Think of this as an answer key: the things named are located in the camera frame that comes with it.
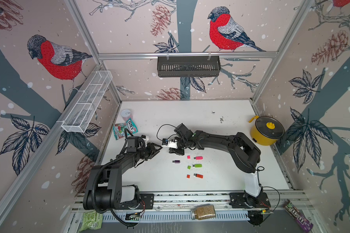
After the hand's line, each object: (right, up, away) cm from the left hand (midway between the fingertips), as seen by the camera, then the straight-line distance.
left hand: (162, 146), depth 87 cm
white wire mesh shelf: (-41, +27, -9) cm, 50 cm away
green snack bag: (-32, -31, -19) cm, 49 cm away
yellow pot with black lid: (+67, +9, +6) cm, 68 cm away
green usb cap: (+16, -13, -2) cm, 21 cm away
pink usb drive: (+22, -8, +3) cm, 24 cm away
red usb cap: (+15, -16, -5) cm, 23 cm away
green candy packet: (-33, +9, +13) cm, 36 cm away
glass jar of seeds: (+21, -27, -20) cm, 40 cm away
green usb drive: (+21, -12, -1) cm, 24 cm away
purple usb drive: (+9, -10, 0) cm, 13 cm away
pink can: (-30, +19, +20) cm, 40 cm away
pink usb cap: (+16, -8, +3) cm, 18 cm away
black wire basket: (+17, +55, +16) cm, 59 cm away
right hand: (+5, -1, +2) cm, 6 cm away
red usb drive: (+21, -16, -5) cm, 27 cm away
